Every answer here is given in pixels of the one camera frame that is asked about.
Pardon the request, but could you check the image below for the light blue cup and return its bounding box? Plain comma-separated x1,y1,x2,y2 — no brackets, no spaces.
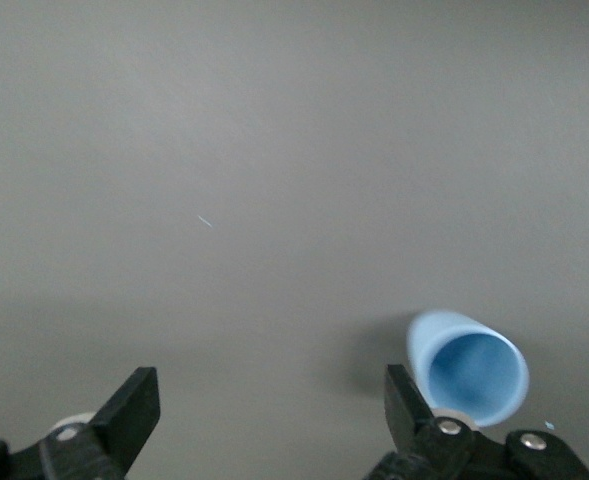
406,309,531,429

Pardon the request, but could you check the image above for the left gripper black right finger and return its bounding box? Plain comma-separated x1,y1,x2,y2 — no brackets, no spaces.
368,364,589,480

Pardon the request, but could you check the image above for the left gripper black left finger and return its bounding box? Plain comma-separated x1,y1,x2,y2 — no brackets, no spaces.
0,366,162,480

